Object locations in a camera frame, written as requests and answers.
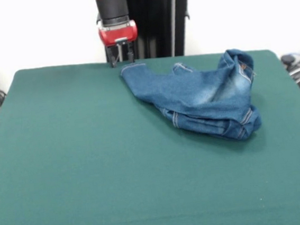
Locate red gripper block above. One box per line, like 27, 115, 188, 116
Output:
97, 20, 142, 70

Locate blue denim jeans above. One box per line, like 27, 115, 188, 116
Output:
119, 47, 264, 152

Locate dark green table cloth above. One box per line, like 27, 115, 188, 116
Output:
0, 42, 300, 225

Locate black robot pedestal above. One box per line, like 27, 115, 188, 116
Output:
95, 0, 206, 64

